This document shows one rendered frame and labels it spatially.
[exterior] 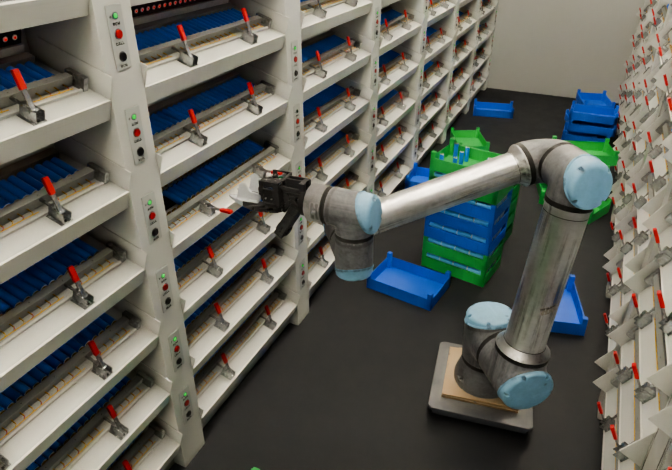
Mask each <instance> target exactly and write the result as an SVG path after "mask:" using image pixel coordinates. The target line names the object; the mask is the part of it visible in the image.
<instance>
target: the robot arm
mask: <svg viewBox="0 0 672 470"><path fill-rule="evenodd" d="M278 172H283V173H286V176H285V177H284V178H283V176H279V177H278ZM537 183H545V184H547V185H548V186H547V190H546V193H545V196H544V204H543V207H542V211H541V214H540V217H539V221H538V224H537V227H536V231H535V234H534V238H533V241H532V244H531V248H530V251H529V254H528V258H527V261H526V265H525V268H524V271H523V275H522V278H521V281H520V285H519V288H518V291H517V295H516V298H515V302H514V305H513V308H512V310H511V309H510V308H509V307H508V306H506V305H504V304H501V303H497V302H479V303H476V304H474V305H472V306H470V307H469V308H468V309H467V312H466V316H465V319H464V321H465V323H464V335H463V346H462V355H461V356H460V358H459V359H458V361H457V363H456V365H455V368H454V378H455V381H456V383H457V384H458V386H459V387H460V388H461V389H462V390H464V391H465V392H467V393H468V394H470V395H473V396H475V397H479V398H484V399H494V398H500V399H501V400H502V401H503V402H504V404H505V405H506V406H508V407H510V408H512V409H528V408H531V407H533V406H536V405H538V404H540V403H541V402H543V401H544V400H545V399H546V398H547V397H548V396H549V395H550V394H551V391H552V390H553V385H554V384H553V380H552V377H551V375H550V374H548V372H547V371H546V367H547V364H548V362H549V359H550V355H551V353H550V349H549V347H548V346H547V345H546V344H547V341H548V338H549V335H550V332H551V329H552V326H553V323H554V320H555V317H556V314H557V311H558V308H559V305H560V302H561V299H562V296H563V293H564V290H565V287H566V284H567V281H568V278H569V275H570V273H571V270H572V267H573V264H574V261H575V258H576V255H577V252H578V249H579V246H580V243H581V240H582V237H583V234H584V231H585V228H586V225H587V222H588V219H589V216H590V214H591V213H592V211H593V209H594V208H596V207H598V206H600V205H601V204H602V203H601V202H602V201H605V200H606V199H607V198H608V196H609V194H610V192H611V189H612V184H613V178H612V174H611V171H610V169H609V168H608V166H607V165H606V164H604V163H603V162H602V161H601V160H600V159H599V158H597V157H596V156H594V155H591V154H589V153H587V152H585V151H584V150H582V149H580V148H578V147H577V146H575V145H574V144H572V143H570V142H567V141H564V140H559V139H534V140H527V141H522V142H519V143H516V144H513V145H511V146H510V147H509V150H508V152H507V153H505V154H502V155H499V156H497V157H494V158H491V159H488V160H485V161H483V162H480V163H477V164H474V165H471V166H469V167H466V168H463V169H460V170H457V171H454V172H452V173H449V174H446V175H443V176H440V177H438V178H435V179H432V180H429V181H426V182H423V183H421V184H418V185H415V186H412V187H409V188H407V189H404V190H401V191H398V192H395V193H393V194H390V195H387V196H384V197H381V198H379V197H378V196H377V195H375V194H372V193H367V192H366V191H357V190H351V189H345V188H339V187H333V186H329V185H324V184H318V183H313V184H311V179H309V178H303V177H298V176H292V172H288V171H282V170H276V169H273V175H272V176H268V177H263V178H261V179H260V178H259V176H258V175H257V174H255V173H254V174H252V175H251V180H250V186H249V187H248V186H247V184H246V183H243V182H241V183H240V184H239V186H238V188H237V189H238V193H237V195H235V194H229V197H230V198H231V199H233V200H234V201H235V202H237V203H238V204H240V205H242V206H243V207H244V208H247V209H249V210H252V211H256V212H266V213H279V212H282V211H283V212H284V213H285V212H286V211H287V212H286V214H285V215H284V217H283V218H282V220H281V221H280V222H279V223H278V225H277V226H276V230H275V231H274V233H275V234H276V235H277V236H278V237H279V238H281V239H282V238H283V237H284V236H287V235H288V234H289V233H290V232H291V230H292V228H293V225H294V224H295V222H296V221H297V219H298V218H299V216H300V215H302V216H304V217H305V218H306V220H308V221H312V222H317V223H322V224H323V226H324V232H325V235H326V236H327V238H328V240H329V243H330V246H331V249H332V252H333V255H334V257H335V270H336V275H337V276H338V277H339V278H341V279H343V280H346V281H361V280H364V279H367V278H368V277H370V276H371V274H372V272H373V266H374V264H373V242H374V235H375V234H378V233H381V232H384V231H387V230H389V229H392V228H395V227H398V226H401V225H403V224H406V223H409V222H412V221H415V220H417V219H420V218H423V217H426V216H429V215H431V214H434V213H437V212H440V211H443V210H445V209H448V208H451V207H454V206H457V205H459V204H462V203H465V202H468V201H471V200H473V199H476V198H479V197H482V196H485V195H487V194H490V193H493V192H496V191H499V190H501V189H504V188H507V187H510V186H512V185H515V184H520V185H522V186H525V187H527V186H530V185H533V184H537ZM260 200H262V201H263V202H262V201H260Z"/></svg>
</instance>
